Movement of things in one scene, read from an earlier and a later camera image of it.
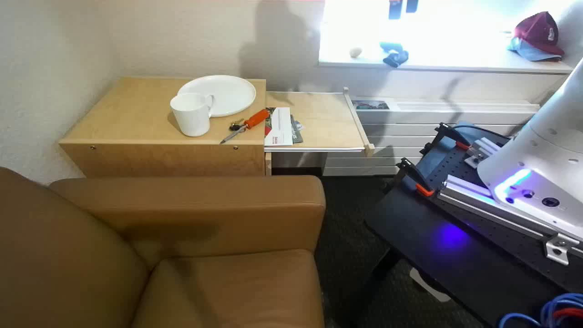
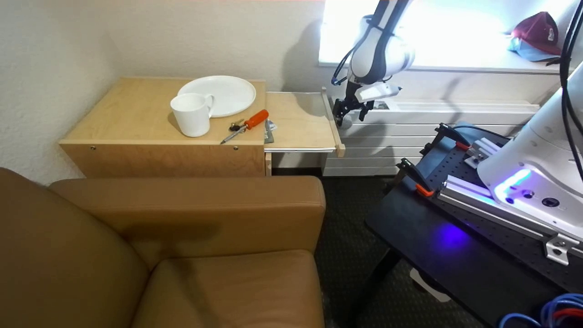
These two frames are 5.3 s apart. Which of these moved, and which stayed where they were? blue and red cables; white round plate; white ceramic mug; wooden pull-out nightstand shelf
Moved: wooden pull-out nightstand shelf
Stayed: blue and red cables; white ceramic mug; white round plate
